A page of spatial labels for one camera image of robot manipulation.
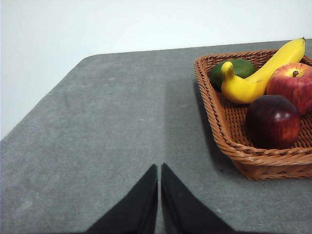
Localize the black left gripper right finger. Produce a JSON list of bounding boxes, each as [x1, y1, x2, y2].
[[160, 162, 239, 234]]

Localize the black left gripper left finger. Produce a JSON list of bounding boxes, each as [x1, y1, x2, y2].
[[85, 163, 158, 234]]

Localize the dark red plum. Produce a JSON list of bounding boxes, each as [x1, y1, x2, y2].
[[245, 94, 301, 150]]

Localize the brown wicker basket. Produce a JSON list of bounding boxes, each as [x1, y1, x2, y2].
[[194, 49, 312, 181]]

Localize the yellow banana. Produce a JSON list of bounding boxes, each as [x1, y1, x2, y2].
[[221, 37, 307, 105]]

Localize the green round fruit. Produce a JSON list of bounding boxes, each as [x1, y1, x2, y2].
[[209, 58, 256, 91]]

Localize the red apple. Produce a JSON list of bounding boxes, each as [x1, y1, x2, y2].
[[266, 62, 312, 116]]

